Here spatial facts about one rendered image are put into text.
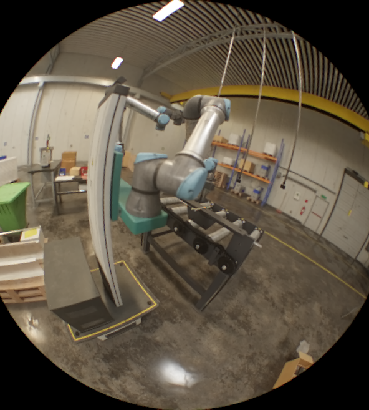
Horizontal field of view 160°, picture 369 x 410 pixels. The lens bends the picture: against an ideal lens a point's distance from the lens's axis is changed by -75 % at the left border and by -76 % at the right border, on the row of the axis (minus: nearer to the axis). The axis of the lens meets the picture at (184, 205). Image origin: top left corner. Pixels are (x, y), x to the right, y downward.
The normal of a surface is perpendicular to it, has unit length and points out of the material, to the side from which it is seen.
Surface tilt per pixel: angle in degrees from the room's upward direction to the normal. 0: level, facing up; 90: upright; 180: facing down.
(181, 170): 58
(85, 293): 0
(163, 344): 0
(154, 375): 0
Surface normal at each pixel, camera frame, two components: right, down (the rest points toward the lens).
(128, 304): 0.24, -0.90
